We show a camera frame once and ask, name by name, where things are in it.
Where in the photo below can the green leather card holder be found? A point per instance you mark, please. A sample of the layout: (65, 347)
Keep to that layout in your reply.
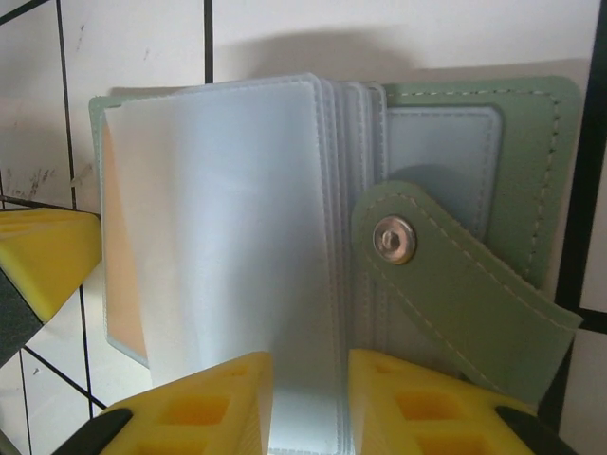
(521, 166)

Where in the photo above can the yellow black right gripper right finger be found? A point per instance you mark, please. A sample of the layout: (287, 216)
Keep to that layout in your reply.
(417, 417)

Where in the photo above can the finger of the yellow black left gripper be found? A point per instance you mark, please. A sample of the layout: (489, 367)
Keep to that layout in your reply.
(38, 256)

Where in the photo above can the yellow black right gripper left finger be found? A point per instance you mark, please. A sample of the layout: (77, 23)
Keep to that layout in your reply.
(199, 412)

